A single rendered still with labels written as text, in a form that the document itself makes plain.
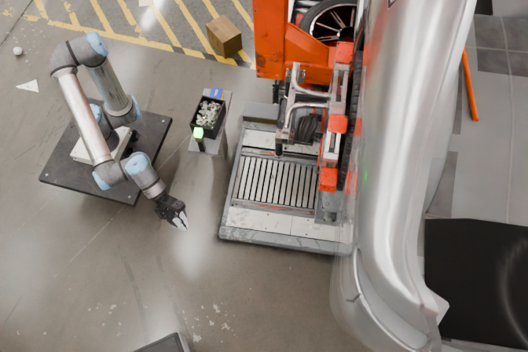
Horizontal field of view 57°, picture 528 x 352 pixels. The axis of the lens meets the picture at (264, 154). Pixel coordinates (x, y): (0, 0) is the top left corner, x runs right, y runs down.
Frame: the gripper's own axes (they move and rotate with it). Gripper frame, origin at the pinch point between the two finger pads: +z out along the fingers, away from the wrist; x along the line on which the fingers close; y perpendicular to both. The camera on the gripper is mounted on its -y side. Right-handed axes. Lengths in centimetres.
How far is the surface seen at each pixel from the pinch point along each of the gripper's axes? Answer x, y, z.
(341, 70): -79, -49, -21
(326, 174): -50, -39, 13
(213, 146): -61, 40, -4
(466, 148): -84, -85, 30
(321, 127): -70, -31, 1
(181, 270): -15, 70, 48
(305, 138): -52, -36, -5
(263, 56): -102, 12, -32
